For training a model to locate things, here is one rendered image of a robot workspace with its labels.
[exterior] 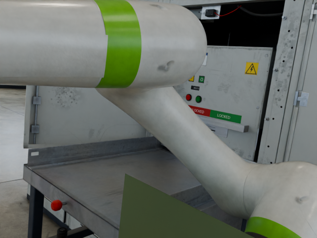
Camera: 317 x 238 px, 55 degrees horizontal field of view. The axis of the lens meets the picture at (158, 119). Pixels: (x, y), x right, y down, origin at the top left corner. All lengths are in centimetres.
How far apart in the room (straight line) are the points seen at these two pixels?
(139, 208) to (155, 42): 30
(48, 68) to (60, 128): 116
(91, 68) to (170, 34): 11
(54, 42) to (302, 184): 49
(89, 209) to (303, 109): 79
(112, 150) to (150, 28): 106
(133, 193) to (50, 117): 98
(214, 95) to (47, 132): 79
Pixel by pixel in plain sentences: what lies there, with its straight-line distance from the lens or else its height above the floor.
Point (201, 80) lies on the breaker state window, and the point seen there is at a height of 123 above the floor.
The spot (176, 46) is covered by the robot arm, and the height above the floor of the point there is 128.
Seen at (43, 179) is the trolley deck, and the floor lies 84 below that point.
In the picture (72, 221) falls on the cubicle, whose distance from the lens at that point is 236.
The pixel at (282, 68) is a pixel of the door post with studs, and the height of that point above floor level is 131.
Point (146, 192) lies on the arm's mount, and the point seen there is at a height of 104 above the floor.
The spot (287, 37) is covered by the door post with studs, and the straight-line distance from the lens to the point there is 126.
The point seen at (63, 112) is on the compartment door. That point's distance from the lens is 150.
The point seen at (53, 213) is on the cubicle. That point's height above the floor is 7.
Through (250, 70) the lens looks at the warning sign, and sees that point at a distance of 134.
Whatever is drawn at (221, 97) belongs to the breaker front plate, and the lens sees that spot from 140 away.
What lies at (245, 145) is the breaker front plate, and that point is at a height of 98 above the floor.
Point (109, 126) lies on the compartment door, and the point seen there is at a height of 94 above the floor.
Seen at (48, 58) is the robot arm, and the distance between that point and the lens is 35.
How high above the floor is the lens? 124
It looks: 9 degrees down
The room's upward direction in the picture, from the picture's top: 7 degrees clockwise
